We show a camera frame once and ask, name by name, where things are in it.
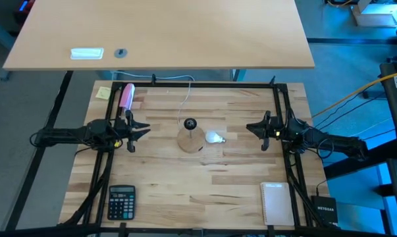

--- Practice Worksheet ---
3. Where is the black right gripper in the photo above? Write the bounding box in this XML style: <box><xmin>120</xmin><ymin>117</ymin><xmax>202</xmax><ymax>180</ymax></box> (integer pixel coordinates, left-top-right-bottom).
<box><xmin>246</xmin><ymin>110</ymin><xmax>286</xmax><ymax>152</ymax></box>

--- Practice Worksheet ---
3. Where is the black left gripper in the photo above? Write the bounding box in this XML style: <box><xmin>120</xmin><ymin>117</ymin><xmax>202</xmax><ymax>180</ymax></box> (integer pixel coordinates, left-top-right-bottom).
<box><xmin>114</xmin><ymin>110</ymin><xmax>152</xmax><ymax>153</ymax></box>

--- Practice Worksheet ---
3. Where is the white lightbulb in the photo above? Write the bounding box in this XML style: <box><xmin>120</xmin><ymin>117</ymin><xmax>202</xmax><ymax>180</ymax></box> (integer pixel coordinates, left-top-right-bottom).
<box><xmin>204</xmin><ymin>130</ymin><xmax>227</xmax><ymax>145</ymax></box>

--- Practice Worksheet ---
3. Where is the wooden base table lamp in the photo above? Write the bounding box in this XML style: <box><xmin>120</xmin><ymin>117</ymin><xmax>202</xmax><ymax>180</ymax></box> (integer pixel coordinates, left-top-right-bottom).
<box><xmin>176</xmin><ymin>117</ymin><xmax>207</xmax><ymax>155</ymax></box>

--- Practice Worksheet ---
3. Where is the pink white stapler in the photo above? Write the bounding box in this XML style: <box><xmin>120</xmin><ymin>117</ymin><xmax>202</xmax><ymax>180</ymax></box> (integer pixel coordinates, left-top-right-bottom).
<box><xmin>119</xmin><ymin>82</ymin><xmax>136</xmax><ymax>113</ymax></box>

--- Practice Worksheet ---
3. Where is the yellow sticky note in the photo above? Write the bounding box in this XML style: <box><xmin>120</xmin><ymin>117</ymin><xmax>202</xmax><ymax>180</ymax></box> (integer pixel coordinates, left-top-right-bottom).
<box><xmin>95</xmin><ymin>86</ymin><xmax>112</xmax><ymax>101</ymax></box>

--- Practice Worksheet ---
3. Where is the beige spiral notebook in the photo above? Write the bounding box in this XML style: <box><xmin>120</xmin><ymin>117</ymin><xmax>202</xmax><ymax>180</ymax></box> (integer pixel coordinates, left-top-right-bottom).
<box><xmin>259</xmin><ymin>181</ymin><xmax>296</xmax><ymax>227</ymax></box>

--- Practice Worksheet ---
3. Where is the black desk calculator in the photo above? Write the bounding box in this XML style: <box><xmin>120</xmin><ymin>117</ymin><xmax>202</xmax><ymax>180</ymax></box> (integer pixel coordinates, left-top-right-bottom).
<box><xmin>106</xmin><ymin>184</ymin><xmax>137</xmax><ymax>221</ymax></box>

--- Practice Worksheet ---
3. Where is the grey desk grommet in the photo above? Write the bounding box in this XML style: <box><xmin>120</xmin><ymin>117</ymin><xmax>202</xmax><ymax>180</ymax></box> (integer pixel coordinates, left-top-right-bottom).
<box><xmin>113</xmin><ymin>47</ymin><xmax>129</xmax><ymax>59</ymax></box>

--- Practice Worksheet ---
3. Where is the light wooden desk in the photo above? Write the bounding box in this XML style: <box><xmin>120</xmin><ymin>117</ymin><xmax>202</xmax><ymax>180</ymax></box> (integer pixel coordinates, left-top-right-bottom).
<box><xmin>2</xmin><ymin>0</ymin><xmax>316</xmax><ymax>72</ymax></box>

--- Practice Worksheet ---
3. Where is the white cardboard box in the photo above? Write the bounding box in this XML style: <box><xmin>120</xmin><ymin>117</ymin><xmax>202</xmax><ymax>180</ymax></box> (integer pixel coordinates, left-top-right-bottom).
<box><xmin>350</xmin><ymin>0</ymin><xmax>397</xmax><ymax>28</ymax></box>

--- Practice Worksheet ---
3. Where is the black computer tower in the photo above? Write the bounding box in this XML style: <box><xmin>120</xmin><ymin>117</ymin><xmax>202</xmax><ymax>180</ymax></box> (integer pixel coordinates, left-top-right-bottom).
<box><xmin>13</xmin><ymin>0</ymin><xmax>36</xmax><ymax>26</ymax></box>

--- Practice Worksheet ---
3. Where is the black aluminium frame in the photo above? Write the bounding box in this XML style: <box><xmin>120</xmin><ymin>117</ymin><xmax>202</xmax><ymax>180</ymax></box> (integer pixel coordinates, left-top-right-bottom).
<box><xmin>5</xmin><ymin>70</ymin><xmax>397</xmax><ymax>237</ymax></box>

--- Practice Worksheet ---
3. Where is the white lamp cable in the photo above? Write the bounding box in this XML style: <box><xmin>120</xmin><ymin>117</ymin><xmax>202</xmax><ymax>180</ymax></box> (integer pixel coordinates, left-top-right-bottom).
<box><xmin>111</xmin><ymin>69</ymin><xmax>197</xmax><ymax>126</ymax></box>

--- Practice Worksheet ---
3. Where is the white desk cable tray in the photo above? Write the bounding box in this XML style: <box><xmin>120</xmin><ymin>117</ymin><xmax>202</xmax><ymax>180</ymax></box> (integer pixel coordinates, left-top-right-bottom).
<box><xmin>69</xmin><ymin>47</ymin><xmax>105</xmax><ymax>61</ymax></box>

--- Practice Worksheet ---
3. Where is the yellow cable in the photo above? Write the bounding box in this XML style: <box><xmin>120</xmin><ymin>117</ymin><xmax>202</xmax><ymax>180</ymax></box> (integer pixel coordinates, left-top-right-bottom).
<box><xmin>311</xmin><ymin>68</ymin><xmax>397</xmax><ymax>119</ymax></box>

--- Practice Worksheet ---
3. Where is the black Netgear network switch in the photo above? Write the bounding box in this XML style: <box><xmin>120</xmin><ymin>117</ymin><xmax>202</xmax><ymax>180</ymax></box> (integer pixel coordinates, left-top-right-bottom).
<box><xmin>310</xmin><ymin>195</ymin><xmax>339</xmax><ymax>226</ymax></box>

